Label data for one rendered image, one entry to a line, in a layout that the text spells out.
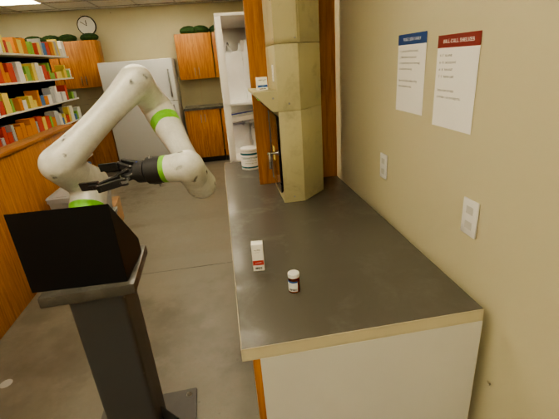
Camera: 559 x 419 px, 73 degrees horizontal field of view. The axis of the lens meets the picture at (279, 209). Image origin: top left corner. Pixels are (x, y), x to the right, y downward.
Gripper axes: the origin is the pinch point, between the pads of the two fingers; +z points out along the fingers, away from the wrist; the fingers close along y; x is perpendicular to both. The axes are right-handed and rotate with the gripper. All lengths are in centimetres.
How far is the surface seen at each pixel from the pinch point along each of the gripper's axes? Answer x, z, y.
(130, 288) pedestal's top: -36.1, -7.5, -19.1
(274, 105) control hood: -5, -58, 66
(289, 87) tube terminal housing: 2, -66, 70
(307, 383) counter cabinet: -48, -70, -49
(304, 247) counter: -44, -69, 6
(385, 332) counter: -38, -93, -41
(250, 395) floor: -136, -29, -2
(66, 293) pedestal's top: -31.7, 12.7, -24.0
